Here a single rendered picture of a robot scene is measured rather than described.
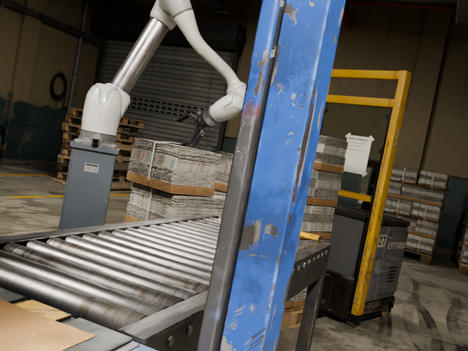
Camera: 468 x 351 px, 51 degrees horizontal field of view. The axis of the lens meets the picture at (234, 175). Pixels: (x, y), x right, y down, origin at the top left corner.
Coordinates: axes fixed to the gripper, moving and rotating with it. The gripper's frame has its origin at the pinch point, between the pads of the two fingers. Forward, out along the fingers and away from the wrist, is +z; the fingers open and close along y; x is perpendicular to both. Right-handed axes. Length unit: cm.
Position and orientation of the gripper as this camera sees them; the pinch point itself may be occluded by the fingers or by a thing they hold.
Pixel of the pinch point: (181, 132)
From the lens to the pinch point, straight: 257.1
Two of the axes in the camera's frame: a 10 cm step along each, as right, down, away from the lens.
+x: 6.8, 0.9, 7.3
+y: 1.6, 9.5, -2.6
